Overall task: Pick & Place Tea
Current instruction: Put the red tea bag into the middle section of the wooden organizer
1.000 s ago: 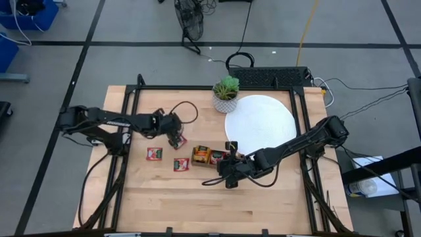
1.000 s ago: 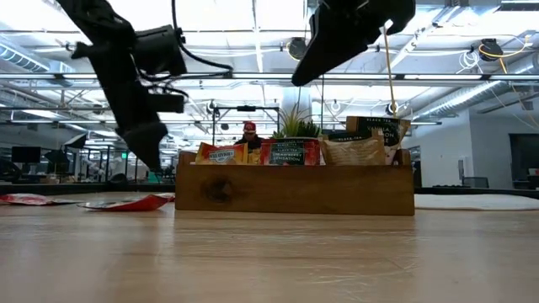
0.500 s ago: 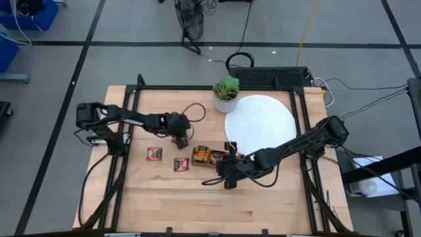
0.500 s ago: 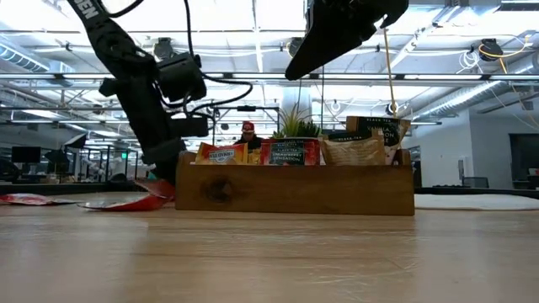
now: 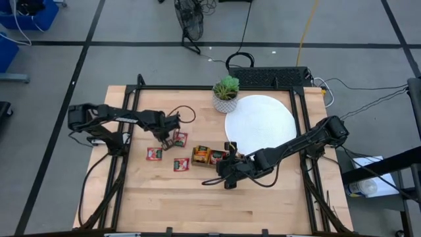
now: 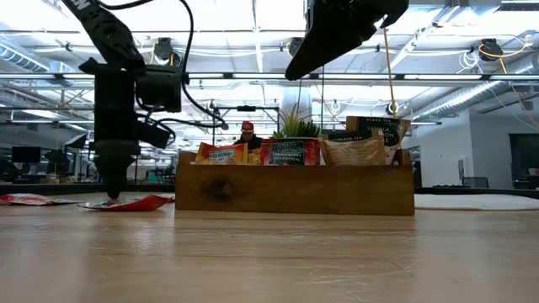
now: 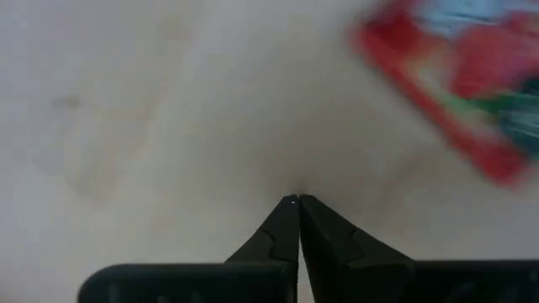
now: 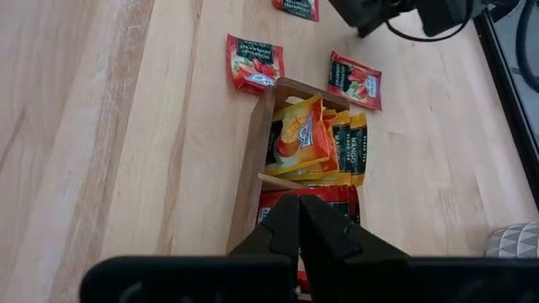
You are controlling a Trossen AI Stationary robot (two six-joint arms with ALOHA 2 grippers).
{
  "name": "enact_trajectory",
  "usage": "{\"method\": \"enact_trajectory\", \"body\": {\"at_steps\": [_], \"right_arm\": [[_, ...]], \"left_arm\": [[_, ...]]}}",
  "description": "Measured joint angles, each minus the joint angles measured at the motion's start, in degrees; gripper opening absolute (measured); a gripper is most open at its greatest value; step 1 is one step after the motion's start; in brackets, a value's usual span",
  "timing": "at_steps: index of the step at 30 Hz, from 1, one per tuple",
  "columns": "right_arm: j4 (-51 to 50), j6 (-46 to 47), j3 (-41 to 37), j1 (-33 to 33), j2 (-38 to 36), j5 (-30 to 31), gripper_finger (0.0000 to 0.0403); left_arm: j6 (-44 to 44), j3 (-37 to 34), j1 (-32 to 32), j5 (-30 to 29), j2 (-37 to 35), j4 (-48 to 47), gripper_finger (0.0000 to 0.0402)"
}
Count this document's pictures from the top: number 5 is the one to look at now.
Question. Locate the succulent in white patterned pot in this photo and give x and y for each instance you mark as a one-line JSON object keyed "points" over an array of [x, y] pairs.
{"points": [[225, 105]]}

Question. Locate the wooden tea organizer box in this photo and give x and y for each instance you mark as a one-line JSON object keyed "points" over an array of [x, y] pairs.
{"points": [[197, 162]]}

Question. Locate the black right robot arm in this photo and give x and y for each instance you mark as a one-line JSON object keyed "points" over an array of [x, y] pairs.
{"points": [[306, 140]]}

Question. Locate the black metal stand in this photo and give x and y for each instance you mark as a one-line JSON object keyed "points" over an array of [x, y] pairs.
{"points": [[381, 166]]}

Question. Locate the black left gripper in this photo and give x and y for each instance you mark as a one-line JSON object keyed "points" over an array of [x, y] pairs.
{"points": [[164, 123]]}

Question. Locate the large blue bin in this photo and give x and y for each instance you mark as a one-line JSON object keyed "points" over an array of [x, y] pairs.
{"points": [[46, 16]]}

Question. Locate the orange peach tea packet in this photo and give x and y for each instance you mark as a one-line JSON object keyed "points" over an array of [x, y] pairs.
{"points": [[201, 159], [202, 152], [203, 148]]}

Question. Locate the white round placemat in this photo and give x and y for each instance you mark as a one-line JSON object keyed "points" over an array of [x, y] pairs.
{"points": [[260, 125]]}

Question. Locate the red strawberry tea packet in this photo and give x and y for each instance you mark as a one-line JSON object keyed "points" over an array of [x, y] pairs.
{"points": [[217, 157], [180, 139], [154, 153], [181, 164]]}

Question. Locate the black table frame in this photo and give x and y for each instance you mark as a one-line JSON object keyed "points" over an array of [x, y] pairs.
{"points": [[177, 88]]}

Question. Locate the grey stand foot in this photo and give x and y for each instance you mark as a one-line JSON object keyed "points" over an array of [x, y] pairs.
{"points": [[14, 78]]}

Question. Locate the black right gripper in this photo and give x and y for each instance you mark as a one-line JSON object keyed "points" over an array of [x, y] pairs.
{"points": [[237, 169]]}

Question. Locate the small blue bin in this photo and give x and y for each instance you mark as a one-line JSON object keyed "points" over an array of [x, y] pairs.
{"points": [[8, 52]]}

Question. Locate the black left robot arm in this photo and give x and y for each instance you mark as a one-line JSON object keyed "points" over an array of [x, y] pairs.
{"points": [[108, 115]]}

